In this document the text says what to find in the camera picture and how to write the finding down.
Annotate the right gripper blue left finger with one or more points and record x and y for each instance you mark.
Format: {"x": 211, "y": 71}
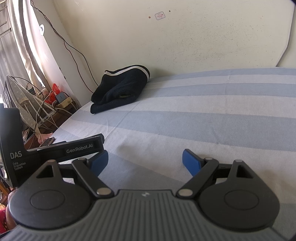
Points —
{"x": 88, "y": 171}

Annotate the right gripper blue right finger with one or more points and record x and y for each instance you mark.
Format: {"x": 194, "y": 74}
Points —
{"x": 202, "y": 171}

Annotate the black garment with white stripes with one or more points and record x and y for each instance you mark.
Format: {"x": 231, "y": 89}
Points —
{"x": 119, "y": 87}

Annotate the person's left hand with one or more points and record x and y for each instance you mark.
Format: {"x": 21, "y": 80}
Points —
{"x": 10, "y": 222}

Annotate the dark phone on floor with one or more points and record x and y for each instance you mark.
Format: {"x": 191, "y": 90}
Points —
{"x": 47, "y": 142}

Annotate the folded ironing board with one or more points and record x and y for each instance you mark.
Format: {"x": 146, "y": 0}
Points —
{"x": 33, "y": 110}

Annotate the red plastic bag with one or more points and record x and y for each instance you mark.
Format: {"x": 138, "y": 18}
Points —
{"x": 52, "y": 94}

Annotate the grey power adapter box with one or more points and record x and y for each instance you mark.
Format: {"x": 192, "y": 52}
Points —
{"x": 61, "y": 97}

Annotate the beige curtain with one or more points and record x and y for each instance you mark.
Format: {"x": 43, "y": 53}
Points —
{"x": 20, "y": 33}

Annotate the white wall sticker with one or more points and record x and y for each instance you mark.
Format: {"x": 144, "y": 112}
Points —
{"x": 160, "y": 15}

